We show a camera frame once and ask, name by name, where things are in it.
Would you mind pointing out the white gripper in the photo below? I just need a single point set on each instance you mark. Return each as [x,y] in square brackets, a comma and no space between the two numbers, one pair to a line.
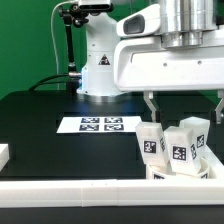
[142,64]

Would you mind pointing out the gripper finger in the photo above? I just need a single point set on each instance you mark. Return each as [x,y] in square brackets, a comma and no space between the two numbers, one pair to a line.
[217,114]

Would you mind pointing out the black rear camera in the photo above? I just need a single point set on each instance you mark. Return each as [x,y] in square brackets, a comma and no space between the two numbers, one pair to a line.
[95,5]

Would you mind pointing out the white marker sheet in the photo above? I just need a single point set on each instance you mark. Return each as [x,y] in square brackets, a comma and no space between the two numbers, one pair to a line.
[107,124]

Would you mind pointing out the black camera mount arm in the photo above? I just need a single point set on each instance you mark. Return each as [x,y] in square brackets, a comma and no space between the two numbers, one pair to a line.
[72,17]

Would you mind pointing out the white U-shaped fence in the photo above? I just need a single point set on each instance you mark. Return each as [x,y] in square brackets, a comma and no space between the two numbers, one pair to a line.
[88,193]

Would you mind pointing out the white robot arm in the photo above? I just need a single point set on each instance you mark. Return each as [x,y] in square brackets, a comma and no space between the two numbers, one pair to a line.
[170,45]

